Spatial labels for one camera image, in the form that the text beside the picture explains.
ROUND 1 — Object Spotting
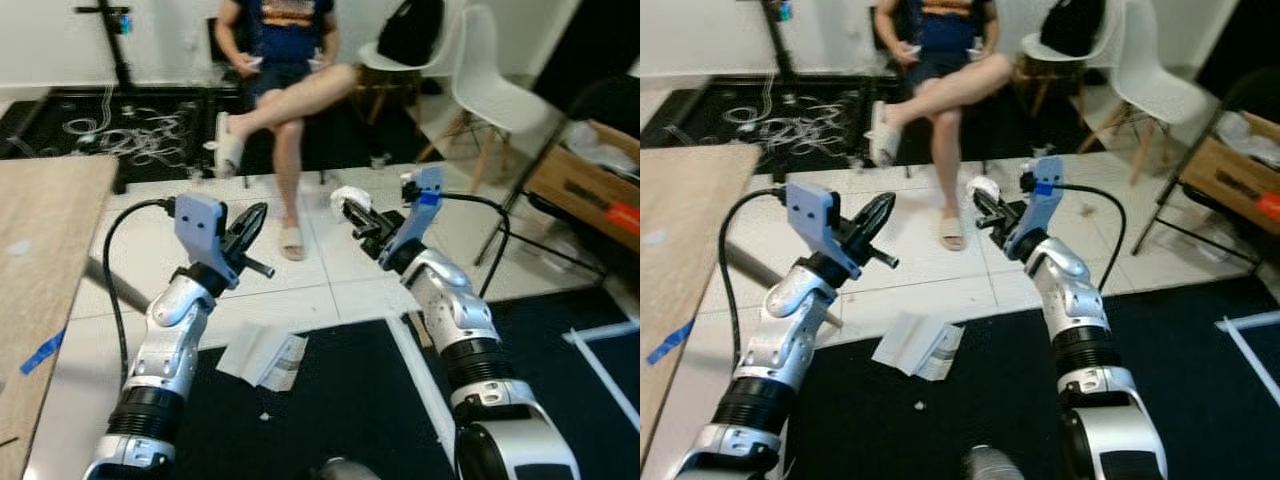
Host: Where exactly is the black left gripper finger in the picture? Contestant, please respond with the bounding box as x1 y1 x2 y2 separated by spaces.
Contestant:
849 192 895 237
857 196 899 250
234 206 270 257
227 202 268 242

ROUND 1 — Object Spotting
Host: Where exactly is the white folded paper packaging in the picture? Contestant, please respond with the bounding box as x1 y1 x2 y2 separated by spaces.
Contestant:
871 309 967 382
214 321 310 394

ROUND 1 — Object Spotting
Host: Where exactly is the white chair with wooden legs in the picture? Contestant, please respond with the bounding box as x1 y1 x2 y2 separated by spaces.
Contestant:
1018 0 1123 117
356 0 473 127
414 4 563 197
1074 0 1213 187

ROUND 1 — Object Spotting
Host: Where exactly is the white floor tape strip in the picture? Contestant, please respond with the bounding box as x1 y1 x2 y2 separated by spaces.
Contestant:
563 319 641 405
384 314 463 473
1214 309 1280 409

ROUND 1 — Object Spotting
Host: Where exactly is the light wooden table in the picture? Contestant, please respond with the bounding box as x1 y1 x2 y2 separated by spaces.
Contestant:
0 154 120 480
640 144 763 473

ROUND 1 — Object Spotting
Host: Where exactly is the black folding chair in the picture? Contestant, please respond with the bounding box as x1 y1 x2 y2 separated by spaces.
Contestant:
1129 64 1280 273
474 74 641 303

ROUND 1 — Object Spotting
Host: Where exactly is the black backpack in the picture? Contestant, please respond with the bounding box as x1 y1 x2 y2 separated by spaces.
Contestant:
1039 0 1107 57
376 0 447 67

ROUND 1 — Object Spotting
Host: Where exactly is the black tripod stand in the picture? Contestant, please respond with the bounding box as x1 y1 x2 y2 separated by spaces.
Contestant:
754 0 803 83
74 0 137 93

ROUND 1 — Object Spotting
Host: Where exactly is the cardboard box with orange label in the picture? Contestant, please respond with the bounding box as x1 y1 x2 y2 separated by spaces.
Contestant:
524 119 641 253
1179 108 1280 237

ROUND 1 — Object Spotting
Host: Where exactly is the blue tape strip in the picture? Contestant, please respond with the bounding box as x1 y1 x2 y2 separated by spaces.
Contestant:
646 317 694 367
19 329 67 377

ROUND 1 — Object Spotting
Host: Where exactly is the grey robot foot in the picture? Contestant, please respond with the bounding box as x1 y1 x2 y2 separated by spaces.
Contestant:
963 444 1028 480
318 456 383 480

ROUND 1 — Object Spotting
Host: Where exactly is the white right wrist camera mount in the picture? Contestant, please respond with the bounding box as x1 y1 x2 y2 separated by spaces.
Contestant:
384 164 447 267
1004 154 1067 261

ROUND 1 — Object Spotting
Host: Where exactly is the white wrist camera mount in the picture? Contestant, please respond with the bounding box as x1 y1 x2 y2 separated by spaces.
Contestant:
172 192 242 292
384 164 447 267
1004 154 1067 261
784 182 863 282

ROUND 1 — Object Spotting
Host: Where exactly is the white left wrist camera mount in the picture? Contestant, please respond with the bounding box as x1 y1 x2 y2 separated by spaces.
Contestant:
784 182 863 282
172 192 242 292

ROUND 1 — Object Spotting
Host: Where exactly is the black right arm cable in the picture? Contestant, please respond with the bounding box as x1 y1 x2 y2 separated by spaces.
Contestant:
440 191 512 301
1060 181 1129 293

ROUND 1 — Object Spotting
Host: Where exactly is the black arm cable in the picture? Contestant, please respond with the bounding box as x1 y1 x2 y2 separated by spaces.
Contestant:
102 196 177 389
1060 181 1129 293
717 186 791 373
440 191 512 301

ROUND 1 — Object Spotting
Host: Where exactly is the tangled white cable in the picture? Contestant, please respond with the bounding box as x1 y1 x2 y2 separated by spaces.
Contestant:
58 84 203 173
718 74 863 159

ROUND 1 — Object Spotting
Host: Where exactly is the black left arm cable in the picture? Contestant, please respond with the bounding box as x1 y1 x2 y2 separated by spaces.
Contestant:
717 186 791 373
102 196 177 389

